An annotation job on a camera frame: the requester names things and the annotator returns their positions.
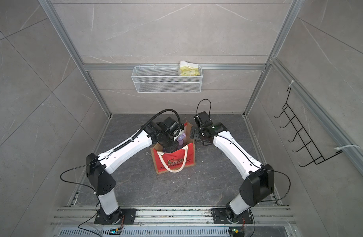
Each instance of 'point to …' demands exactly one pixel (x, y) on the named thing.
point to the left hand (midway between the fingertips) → (176, 144)
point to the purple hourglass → (180, 138)
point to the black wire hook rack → (309, 147)
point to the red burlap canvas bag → (165, 162)
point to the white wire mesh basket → (152, 79)
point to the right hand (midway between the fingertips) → (201, 135)
